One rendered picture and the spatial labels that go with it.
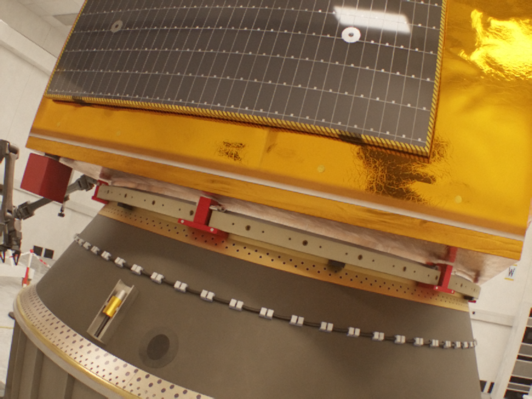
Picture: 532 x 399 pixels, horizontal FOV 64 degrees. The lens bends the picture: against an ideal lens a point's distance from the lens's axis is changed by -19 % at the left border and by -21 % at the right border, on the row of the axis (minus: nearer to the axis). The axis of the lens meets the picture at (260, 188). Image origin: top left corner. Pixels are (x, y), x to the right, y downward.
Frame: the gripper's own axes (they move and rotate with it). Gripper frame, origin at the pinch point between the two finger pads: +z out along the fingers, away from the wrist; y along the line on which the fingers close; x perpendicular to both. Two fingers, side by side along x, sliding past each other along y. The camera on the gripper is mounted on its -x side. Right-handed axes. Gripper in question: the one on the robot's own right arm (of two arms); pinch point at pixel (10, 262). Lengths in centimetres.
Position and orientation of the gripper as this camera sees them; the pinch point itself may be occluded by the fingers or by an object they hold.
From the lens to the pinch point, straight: 255.0
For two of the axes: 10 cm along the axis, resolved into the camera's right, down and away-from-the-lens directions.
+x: -9.1, 3.1, 2.8
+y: 3.6, 2.4, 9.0
